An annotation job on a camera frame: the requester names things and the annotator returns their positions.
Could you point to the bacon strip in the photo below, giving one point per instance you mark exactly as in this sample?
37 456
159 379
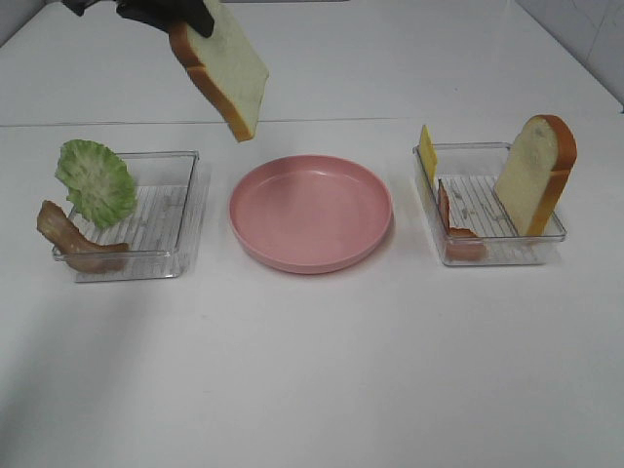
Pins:
73 239
463 244

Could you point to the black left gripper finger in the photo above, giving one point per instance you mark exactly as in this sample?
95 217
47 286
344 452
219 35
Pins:
193 12

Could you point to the clear left plastic tray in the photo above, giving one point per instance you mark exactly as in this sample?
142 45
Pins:
163 232

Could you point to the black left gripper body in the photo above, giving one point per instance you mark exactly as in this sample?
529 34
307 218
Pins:
143 11

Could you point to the toast bread slice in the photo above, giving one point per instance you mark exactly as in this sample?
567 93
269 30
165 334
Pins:
224 67
536 172

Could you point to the green lettuce leaf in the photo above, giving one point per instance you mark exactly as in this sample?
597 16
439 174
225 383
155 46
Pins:
98 181

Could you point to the clear plastic tray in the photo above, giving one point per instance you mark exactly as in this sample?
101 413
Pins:
469 171
163 232

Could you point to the pink round plate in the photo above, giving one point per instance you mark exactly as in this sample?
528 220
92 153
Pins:
310 214

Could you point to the yellow cheese slice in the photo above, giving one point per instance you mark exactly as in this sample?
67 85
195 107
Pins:
428 155

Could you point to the clear right plastic tray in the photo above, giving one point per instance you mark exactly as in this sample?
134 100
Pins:
469 171

